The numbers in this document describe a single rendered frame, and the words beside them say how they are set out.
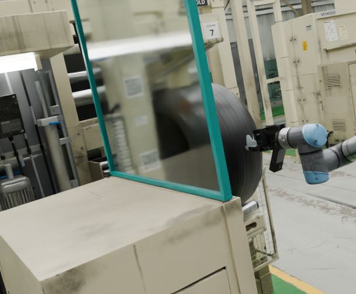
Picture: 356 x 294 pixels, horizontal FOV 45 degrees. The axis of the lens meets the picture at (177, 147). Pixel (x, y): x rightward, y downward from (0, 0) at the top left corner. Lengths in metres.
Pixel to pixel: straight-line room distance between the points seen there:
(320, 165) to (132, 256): 0.84
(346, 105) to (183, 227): 5.62
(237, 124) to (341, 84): 4.71
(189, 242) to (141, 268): 0.10
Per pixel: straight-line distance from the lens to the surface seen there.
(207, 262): 0.83
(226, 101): 1.71
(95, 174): 2.08
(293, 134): 1.43
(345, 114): 6.36
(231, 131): 1.63
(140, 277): 0.76
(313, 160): 1.41
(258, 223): 1.90
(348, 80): 6.22
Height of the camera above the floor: 1.52
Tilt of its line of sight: 10 degrees down
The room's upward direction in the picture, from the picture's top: 11 degrees counter-clockwise
